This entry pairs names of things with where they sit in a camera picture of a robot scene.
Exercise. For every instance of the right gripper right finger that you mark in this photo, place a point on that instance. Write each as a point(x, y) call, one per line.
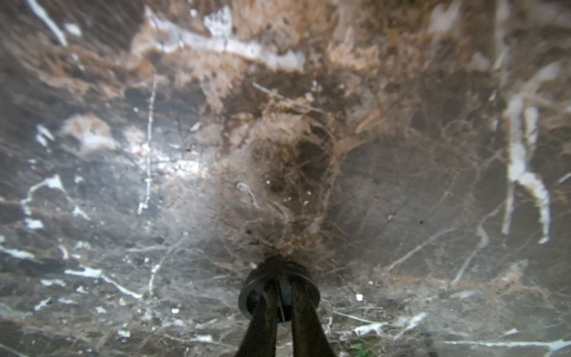
point(308, 335)

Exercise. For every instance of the black plug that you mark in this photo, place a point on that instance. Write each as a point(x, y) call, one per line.
point(279, 271)

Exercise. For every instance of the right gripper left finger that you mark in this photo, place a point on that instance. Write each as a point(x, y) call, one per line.
point(261, 336)

